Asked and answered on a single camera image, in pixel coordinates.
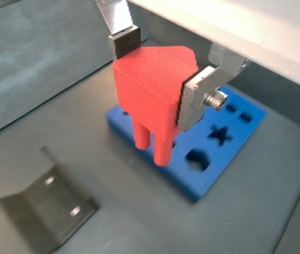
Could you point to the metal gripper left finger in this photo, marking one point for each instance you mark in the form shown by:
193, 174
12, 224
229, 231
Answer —
125, 34

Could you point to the red three prong block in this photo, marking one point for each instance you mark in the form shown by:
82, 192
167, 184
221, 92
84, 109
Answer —
149, 77

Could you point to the black metal bracket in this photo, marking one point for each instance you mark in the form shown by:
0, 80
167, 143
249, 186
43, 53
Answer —
50, 210

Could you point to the blue shape sorting board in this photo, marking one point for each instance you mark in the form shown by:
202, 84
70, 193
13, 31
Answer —
204, 150

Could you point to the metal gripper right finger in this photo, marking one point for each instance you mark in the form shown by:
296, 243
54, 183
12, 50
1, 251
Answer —
201, 89

